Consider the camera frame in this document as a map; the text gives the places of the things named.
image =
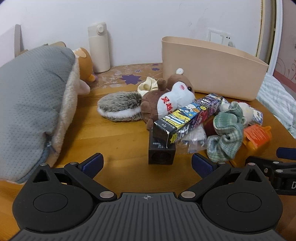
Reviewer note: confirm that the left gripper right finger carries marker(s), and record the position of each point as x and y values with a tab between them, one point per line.
211	173

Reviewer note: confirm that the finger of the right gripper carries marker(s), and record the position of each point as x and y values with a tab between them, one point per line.
286	153

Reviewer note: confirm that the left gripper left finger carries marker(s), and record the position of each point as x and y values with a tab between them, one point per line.
82	174

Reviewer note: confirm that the orange plastic bottle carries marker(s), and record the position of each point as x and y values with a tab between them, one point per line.
256	139

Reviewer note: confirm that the clear plastic packet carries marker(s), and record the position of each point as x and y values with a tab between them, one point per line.
193	142

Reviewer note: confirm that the blue white tissue pack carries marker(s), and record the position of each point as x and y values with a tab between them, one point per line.
257	118

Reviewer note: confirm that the green plaid cloth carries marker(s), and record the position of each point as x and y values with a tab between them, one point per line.
228	126

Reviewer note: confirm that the small black box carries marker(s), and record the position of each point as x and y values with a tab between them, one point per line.
158	154

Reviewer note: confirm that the white kitty plush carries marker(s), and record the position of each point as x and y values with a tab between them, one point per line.
245	111

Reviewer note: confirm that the long cartoon printed box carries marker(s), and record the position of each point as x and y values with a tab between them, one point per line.
174	126

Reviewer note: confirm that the grey hedgehog plush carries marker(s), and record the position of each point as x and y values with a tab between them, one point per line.
121	106

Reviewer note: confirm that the brown monkey plush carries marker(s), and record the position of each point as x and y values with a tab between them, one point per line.
172	94

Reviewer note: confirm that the cream fabric scrunchie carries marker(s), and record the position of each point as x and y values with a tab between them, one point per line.
148	85

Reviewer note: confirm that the striped blue bedding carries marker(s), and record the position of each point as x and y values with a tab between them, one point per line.
278	101

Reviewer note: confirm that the grey plush cushion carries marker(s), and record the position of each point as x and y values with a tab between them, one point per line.
39	94

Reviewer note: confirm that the orange hamster plush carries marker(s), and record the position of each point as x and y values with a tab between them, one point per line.
85	65

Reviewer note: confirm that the beige plastic storage bin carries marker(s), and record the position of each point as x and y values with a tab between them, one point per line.
214	68

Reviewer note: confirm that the cream thermos bottle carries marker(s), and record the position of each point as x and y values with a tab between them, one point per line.
98	46

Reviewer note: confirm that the wooden door frame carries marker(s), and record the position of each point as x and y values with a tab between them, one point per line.
270	32

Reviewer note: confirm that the white wall switch socket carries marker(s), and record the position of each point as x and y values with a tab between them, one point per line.
220	37

